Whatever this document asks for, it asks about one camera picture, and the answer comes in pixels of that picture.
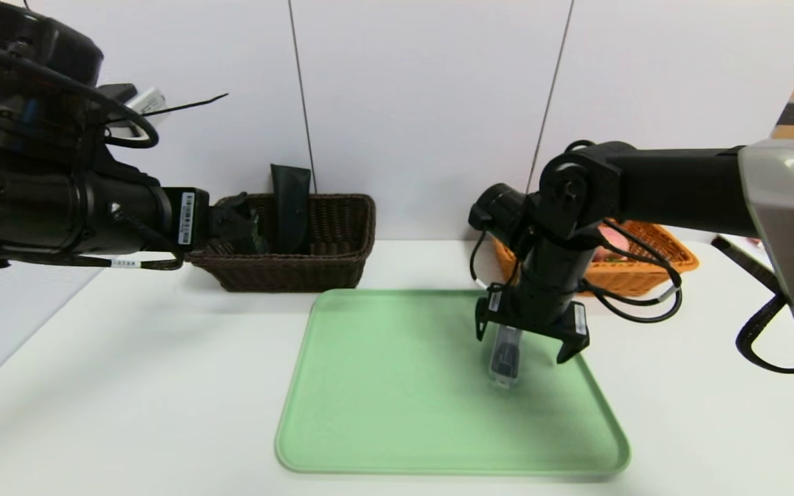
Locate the clear plastic slim case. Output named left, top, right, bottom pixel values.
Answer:
left=490, top=327, right=523, bottom=388

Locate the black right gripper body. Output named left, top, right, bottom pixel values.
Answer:
left=476, top=245, right=590, bottom=346

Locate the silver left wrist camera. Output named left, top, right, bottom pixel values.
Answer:
left=118, top=86, right=167, bottom=132

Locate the red peach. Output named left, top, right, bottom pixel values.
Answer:
left=597, top=229, right=629, bottom=260

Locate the dark brown wicker basket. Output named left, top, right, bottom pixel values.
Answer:
left=183, top=194, right=377, bottom=293

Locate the light green plastic tray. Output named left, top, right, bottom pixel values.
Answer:
left=274, top=289, right=631, bottom=476

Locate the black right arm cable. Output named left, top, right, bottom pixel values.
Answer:
left=580, top=220, right=684, bottom=325
left=736, top=293, right=794, bottom=375

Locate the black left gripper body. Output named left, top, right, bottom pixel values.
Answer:
left=89, top=171, right=210, bottom=254

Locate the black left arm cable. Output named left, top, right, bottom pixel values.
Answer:
left=0, top=41, right=161, bottom=149

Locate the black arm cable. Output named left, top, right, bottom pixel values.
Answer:
left=0, top=41, right=161, bottom=149
left=736, top=293, right=794, bottom=375
left=580, top=220, right=684, bottom=325

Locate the black glasses case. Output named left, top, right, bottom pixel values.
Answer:
left=271, top=164, right=312, bottom=254

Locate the orange wicker basket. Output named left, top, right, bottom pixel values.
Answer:
left=492, top=219, right=700, bottom=297

